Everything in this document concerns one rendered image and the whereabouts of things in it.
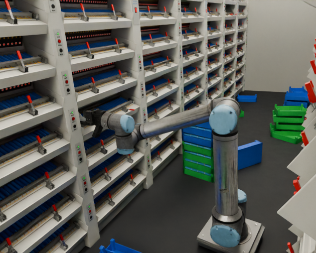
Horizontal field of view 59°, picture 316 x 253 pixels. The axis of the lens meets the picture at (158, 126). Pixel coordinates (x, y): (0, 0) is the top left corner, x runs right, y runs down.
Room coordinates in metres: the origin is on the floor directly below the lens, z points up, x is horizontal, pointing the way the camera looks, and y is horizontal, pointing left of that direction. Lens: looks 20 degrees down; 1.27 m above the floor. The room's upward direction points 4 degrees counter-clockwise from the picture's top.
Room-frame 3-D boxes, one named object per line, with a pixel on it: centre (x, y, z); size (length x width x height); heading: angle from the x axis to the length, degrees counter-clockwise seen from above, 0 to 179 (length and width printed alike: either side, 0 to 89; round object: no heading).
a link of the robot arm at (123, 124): (1.39, 0.19, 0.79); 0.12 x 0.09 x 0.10; 60
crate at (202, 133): (2.17, -0.38, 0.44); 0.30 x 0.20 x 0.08; 50
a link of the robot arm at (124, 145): (1.40, 0.18, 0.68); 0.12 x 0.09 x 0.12; 156
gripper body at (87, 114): (1.48, 0.34, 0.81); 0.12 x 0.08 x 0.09; 60
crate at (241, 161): (2.27, -0.79, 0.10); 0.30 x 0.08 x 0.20; 115
